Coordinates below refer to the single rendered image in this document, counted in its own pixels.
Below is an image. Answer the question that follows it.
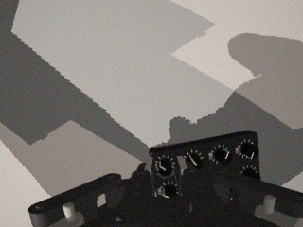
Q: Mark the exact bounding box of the black knob box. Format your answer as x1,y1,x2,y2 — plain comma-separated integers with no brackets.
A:
149,131,261,198

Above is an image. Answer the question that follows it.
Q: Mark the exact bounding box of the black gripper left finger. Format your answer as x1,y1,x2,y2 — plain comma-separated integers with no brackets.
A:
28,157,156,227

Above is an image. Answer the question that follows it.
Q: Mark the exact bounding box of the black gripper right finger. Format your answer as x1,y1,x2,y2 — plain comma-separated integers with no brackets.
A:
174,156,303,227

